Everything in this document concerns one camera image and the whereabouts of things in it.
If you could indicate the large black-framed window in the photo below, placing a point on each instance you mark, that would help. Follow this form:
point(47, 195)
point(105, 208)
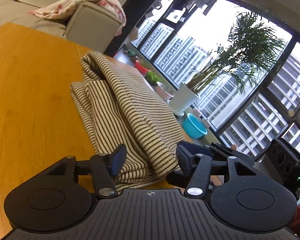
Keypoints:
point(215, 30)

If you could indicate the tall palm plant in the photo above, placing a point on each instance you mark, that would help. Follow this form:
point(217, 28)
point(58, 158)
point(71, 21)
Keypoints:
point(245, 50)

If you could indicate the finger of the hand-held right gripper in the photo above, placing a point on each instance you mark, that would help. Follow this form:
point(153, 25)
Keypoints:
point(176, 177)
point(220, 152)

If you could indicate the red basin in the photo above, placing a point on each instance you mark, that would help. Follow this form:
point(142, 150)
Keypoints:
point(141, 67)

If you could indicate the blue basin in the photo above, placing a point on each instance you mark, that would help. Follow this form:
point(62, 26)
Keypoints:
point(193, 127)

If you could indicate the small green potted plant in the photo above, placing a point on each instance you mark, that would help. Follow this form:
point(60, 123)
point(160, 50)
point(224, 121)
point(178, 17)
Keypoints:
point(153, 78)

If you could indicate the grey covered sofa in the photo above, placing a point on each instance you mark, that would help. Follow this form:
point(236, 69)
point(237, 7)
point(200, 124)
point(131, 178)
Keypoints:
point(90, 22)

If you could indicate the white ribbed plant pot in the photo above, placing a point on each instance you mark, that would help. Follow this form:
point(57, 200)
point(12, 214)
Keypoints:
point(183, 100)

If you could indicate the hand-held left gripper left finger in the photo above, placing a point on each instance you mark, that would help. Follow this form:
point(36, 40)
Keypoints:
point(118, 159)

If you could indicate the striped knit garment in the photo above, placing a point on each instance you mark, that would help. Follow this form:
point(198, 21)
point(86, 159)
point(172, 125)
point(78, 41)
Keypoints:
point(130, 110)

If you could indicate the pink basin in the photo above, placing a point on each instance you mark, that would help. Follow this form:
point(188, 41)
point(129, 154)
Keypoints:
point(165, 92)

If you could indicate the small pink pot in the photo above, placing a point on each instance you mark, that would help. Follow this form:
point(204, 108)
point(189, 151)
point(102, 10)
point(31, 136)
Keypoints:
point(197, 112)

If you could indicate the pink floral blanket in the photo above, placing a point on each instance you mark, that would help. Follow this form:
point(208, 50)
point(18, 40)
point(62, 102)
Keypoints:
point(65, 5)

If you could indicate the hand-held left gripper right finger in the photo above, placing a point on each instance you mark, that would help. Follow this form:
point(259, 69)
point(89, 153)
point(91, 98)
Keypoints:
point(183, 160)

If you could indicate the green slippers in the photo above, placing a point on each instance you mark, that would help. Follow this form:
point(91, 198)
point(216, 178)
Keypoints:
point(130, 53)

